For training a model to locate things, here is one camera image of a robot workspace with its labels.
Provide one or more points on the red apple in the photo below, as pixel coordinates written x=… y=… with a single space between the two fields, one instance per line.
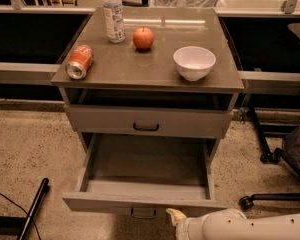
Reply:
x=143 y=38

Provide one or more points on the grey top drawer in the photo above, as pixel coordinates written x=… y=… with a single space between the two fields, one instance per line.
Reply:
x=149 y=121

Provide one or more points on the grey drawer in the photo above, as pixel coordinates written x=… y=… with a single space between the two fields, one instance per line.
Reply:
x=142 y=176
x=149 y=121

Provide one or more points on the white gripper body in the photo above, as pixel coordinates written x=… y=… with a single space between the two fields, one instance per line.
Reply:
x=184 y=230

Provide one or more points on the metal railing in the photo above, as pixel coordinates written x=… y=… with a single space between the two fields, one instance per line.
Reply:
x=259 y=81

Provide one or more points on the black stand leg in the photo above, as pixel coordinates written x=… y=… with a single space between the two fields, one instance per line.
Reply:
x=20 y=226

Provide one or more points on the red soda can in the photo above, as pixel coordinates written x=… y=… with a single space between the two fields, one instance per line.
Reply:
x=79 y=62

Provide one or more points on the black office chair base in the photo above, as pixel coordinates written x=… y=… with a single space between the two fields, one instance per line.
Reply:
x=289 y=152

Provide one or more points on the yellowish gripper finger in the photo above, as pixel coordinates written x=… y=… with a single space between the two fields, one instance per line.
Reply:
x=175 y=215

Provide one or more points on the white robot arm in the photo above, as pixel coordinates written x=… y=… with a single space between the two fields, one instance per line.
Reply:
x=232 y=224

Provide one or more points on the grey drawer cabinet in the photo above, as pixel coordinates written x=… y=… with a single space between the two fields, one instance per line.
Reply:
x=123 y=76

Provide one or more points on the clear plastic water bottle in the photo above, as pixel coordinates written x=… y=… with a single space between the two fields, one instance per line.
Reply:
x=113 y=14

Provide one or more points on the white bowl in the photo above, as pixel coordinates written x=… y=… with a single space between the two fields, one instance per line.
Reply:
x=194 y=63

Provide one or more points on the black table leg with caster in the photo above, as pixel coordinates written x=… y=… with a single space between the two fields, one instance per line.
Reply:
x=267 y=155

